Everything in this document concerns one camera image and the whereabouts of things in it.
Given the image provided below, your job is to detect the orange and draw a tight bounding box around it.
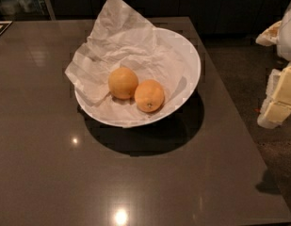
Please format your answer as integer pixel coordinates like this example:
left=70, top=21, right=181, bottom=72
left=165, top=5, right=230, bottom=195
left=135, top=79, right=165, bottom=113
left=108, top=67, right=138, bottom=100

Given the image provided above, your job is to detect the black white mat corner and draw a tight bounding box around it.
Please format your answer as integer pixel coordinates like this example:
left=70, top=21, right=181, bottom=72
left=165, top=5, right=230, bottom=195
left=0, top=21, right=12, bottom=37

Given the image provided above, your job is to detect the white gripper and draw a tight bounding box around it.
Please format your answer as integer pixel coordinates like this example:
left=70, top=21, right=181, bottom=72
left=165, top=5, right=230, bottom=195
left=255, top=9, right=291, bottom=129

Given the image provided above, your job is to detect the white bowl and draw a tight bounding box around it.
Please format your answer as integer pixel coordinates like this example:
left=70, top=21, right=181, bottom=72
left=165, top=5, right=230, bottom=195
left=75, top=28, right=201, bottom=128

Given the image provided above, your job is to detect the crumpled white paper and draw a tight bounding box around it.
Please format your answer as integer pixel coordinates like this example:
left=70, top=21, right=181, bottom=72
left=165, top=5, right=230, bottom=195
left=66, top=0, right=185, bottom=125

